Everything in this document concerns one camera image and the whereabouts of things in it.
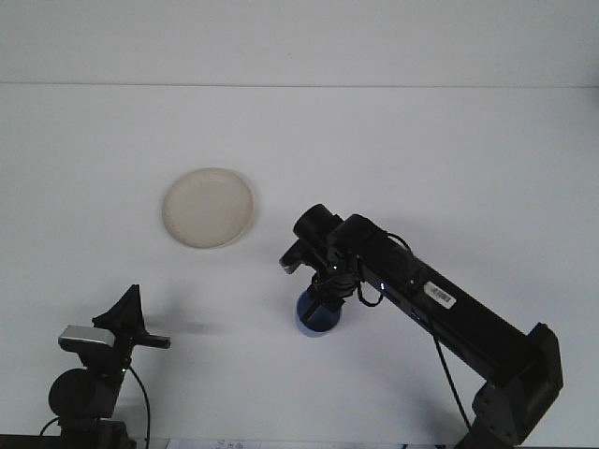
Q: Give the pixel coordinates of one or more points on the pale blue cup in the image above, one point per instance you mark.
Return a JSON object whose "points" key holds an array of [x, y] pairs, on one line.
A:
{"points": [[323, 325]]}

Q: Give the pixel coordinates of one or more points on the pale round plate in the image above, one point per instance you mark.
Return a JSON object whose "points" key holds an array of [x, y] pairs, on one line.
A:
{"points": [[208, 208]]}

